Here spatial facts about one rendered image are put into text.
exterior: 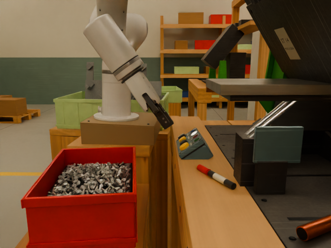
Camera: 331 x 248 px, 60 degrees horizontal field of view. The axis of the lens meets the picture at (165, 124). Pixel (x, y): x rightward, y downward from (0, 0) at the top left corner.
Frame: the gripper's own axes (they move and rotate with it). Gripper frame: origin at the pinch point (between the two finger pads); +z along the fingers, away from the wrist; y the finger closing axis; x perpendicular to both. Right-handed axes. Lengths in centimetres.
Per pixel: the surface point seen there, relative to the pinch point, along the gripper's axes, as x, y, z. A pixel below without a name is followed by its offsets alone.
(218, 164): 5.3, 6.3, 16.7
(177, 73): 22, -638, 34
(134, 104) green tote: -17, -77, -3
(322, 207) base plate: 17.6, 29.4, 25.3
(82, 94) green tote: -49, -122, -26
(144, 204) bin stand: -16.5, 8.9, 13.7
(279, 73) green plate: 30.1, 7.4, 5.0
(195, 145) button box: 3.0, 2.2, 10.3
